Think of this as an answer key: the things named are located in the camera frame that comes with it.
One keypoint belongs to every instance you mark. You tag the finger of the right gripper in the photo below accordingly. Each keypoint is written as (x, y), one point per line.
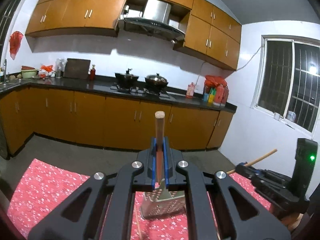
(245, 171)

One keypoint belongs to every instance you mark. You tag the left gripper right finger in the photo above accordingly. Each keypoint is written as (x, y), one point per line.
(217, 206)

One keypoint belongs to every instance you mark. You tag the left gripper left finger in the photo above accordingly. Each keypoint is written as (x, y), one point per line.
(102, 207)

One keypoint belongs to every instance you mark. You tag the wooden chopstick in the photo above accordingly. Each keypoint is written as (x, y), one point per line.
(138, 225)
(261, 158)
(160, 122)

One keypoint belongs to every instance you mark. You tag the black wok with utensils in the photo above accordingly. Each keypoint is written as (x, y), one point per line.
(126, 80)

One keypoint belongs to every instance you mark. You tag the person right hand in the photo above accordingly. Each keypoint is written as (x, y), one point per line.
(292, 221)

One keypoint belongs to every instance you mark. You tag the beige perforated utensil holder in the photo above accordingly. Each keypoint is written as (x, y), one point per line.
(162, 203)

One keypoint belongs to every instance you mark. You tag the red floral tablecloth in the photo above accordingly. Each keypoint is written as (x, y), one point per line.
(43, 187)

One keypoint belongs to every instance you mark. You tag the red oil jug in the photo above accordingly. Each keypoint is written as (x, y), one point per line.
(221, 95)

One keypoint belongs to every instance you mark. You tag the lower wooden cabinets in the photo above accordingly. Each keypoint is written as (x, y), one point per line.
(104, 121)

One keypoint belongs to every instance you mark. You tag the wooden cabinets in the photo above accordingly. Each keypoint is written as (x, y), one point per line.
(104, 121)
(196, 27)

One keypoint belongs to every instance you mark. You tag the right window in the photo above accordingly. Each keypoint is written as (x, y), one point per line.
(288, 82)

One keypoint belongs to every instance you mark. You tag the window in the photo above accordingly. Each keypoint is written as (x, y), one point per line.
(288, 82)
(7, 16)

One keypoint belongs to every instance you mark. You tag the pink bottle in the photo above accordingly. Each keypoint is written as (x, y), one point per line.
(190, 90)

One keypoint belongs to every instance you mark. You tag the red plastic bag on counter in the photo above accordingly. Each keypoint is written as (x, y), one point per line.
(214, 81)

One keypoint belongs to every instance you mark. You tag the black wok with lid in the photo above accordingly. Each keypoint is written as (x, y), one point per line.
(155, 83)

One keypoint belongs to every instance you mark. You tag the red sauce bottle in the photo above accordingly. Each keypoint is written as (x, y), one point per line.
(92, 73)

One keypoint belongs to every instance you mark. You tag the dark cutting board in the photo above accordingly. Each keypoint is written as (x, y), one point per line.
(77, 69)

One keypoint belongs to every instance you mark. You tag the orange plastic bag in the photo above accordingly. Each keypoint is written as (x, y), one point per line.
(46, 71)

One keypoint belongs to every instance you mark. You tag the green basin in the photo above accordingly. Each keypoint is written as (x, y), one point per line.
(28, 72)

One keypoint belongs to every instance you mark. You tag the steel range hood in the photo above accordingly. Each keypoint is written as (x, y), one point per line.
(154, 18)

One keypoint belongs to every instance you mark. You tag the hanging red plastic bag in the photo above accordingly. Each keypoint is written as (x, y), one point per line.
(15, 43)

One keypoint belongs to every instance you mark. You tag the upper wooden cabinets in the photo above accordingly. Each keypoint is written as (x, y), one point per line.
(196, 27)

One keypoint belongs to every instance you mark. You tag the left window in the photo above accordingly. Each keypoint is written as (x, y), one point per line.
(7, 16)

